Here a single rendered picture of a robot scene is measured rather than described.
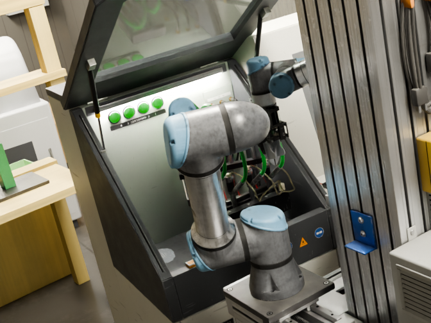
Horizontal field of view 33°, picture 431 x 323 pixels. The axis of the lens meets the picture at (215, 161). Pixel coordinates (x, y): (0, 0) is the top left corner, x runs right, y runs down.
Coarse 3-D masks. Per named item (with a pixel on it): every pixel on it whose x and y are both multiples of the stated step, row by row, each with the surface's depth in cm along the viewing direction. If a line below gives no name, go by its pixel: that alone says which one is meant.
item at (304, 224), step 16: (320, 208) 264; (288, 224) 257; (304, 224) 258; (320, 224) 262; (320, 240) 263; (304, 256) 261; (176, 272) 240; (192, 272) 241; (208, 272) 244; (224, 272) 247; (240, 272) 250; (176, 288) 240; (192, 288) 242; (208, 288) 245; (192, 304) 244; (208, 304) 247
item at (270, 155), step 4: (264, 144) 239; (268, 144) 238; (264, 148) 240; (268, 148) 239; (268, 152) 240; (272, 152) 237; (268, 156) 241; (272, 156) 239; (268, 160) 242; (272, 160) 242
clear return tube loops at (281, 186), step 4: (256, 168) 274; (232, 172) 271; (268, 176) 269; (288, 176) 269; (272, 180) 267; (248, 184) 267; (280, 184) 276; (292, 184) 270; (252, 188) 265; (268, 188) 274; (280, 188) 278; (284, 188) 278; (264, 192) 272; (276, 192) 268; (280, 192) 271; (256, 196) 265; (260, 200) 266
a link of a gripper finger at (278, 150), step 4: (276, 140) 240; (272, 144) 241; (276, 144) 241; (276, 148) 241; (280, 148) 240; (276, 152) 242; (280, 152) 240; (284, 152) 238; (276, 156) 242; (276, 160) 243; (276, 164) 243
